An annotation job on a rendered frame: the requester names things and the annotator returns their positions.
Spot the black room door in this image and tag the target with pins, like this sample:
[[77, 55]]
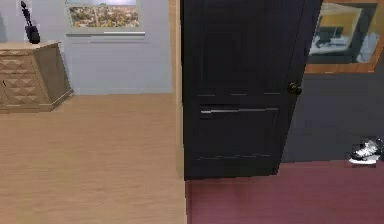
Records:
[[233, 83]]

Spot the dark round door knob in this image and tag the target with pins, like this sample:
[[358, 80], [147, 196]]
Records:
[[294, 88]]

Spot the grey framed window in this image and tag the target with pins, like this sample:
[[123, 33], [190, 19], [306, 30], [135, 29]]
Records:
[[104, 16]]

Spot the light wooden chest of drawers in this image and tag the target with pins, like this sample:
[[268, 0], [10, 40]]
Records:
[[30, 78]]

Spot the black vase with stem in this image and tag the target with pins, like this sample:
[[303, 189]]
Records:
[[32, 32]]

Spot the grey and white shoe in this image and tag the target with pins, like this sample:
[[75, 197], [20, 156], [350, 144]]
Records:
[[366, 152]]

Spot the wooden framed wall picture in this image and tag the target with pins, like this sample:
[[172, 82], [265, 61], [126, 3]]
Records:
[[346, 33]]

